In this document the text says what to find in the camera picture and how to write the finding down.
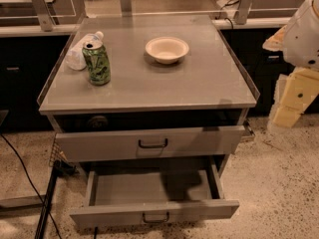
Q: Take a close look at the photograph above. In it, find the grey drawer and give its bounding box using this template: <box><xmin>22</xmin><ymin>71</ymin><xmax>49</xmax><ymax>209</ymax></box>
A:
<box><xmin>70</xmin><ymin>167</ymin><xmax>239</xmax><ymax>228</ymax></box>
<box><xmin>56</xmin><ymin>125</ymin><xmax>244</xmax><ymax>162</ymax></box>

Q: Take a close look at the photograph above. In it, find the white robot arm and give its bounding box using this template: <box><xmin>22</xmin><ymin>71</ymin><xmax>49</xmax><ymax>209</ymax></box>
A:
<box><xmin>262</xmin><ymin>0</ymin><xmax>319</xmax><ymax>127</ymax></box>

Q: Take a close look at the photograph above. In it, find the grey top drawer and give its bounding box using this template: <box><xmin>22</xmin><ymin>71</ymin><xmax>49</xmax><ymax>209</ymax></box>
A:
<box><xmin>56</xmin><ymin>125</ymin><xmax>244</xmax><ymax>162</ymax></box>

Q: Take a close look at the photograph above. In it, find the grey drawer cabinet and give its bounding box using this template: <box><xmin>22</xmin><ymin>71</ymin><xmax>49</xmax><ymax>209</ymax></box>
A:
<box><xmin>36</xmin><ymin>14</ymin><xmax>261</xmax><ymax>171</ymax></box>

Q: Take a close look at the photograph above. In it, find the white paper bowl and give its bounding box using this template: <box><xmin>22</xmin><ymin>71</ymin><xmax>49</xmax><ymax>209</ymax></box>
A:
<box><xmin>145</xmin><ymin>37</ymin><xmax>189</xmax><ymax>65</ymax></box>

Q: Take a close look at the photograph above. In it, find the green soda can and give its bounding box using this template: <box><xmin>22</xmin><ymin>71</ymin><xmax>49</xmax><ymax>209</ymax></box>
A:
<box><xmin>82</xmin><ymin>40</ymin><xmax>111</xmax><ymax>86</ymax></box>

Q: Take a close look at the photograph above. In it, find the clear plastic water bottle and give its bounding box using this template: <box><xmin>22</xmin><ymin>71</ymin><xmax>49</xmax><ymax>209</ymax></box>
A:
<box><xmin>65</xmin><ymin>31</ymin><xmax>104</xmax><ymax>71</ymax></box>

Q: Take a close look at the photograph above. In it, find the black pole on floor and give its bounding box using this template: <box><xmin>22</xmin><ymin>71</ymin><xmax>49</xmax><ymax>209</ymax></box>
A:
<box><xmin>35</xmin><ymin>160</ymin><xmax>75</xmax><ymax>239</ymax></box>

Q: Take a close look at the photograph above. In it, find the clear acrylic barrier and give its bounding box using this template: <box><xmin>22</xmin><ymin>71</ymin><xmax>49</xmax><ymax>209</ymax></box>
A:
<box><xmin>0</xmin><ymin>0</ymin><xmax>300</xmax><ymax>36</ymax></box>

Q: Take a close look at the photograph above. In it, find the dark background cabinet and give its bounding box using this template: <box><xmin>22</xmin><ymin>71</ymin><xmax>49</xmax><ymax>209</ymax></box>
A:
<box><xmin>0</xmin><ymin>36</ymin><xmax>69</xmax><ymax>132</ymax></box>

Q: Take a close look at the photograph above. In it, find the black floor cable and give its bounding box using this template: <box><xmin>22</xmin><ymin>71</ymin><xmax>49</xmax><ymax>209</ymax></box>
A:
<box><xmin>0</xmin><ymin>132</ymin><xmax>64</xmax><ymax>239</ymax></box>

